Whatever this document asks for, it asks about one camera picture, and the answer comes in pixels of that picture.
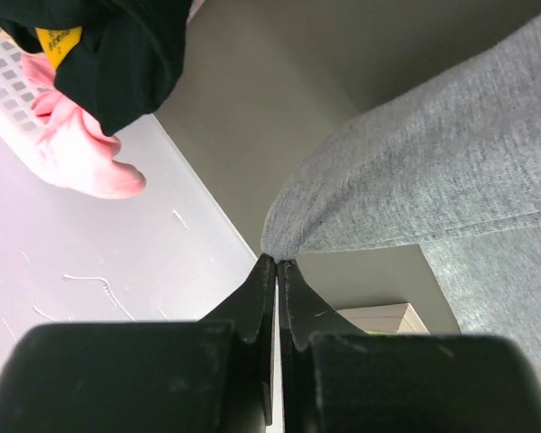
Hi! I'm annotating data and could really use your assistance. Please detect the white plastic laundry basket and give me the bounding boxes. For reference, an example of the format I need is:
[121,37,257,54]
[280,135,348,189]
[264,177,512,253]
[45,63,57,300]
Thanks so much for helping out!
[0,29,52,182]

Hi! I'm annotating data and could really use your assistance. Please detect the green children's book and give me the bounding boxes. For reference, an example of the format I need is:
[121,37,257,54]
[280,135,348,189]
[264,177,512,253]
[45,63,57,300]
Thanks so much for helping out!
[365,330,392,336]

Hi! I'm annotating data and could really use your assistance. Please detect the grey t shirt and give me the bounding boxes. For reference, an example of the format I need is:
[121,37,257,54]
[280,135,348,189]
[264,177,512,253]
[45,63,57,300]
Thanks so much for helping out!
[261,14,541,381]

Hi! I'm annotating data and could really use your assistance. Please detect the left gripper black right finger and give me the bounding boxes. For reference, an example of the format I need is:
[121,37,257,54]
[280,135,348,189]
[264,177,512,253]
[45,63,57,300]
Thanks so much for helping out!
[277,262,541,432]

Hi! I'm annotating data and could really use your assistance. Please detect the black and blue t shirt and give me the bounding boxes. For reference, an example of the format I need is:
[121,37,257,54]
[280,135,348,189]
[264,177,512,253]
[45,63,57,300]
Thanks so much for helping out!
[0,0,192,135]

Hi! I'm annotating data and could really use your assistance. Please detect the light pink t shirt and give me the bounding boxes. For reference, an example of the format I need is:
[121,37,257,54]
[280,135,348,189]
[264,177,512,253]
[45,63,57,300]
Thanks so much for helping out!
[22,54,146,199]

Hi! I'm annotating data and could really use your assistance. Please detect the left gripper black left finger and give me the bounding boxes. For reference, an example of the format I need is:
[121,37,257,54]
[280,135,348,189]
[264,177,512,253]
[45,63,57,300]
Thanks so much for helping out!
[0,255,275,432]

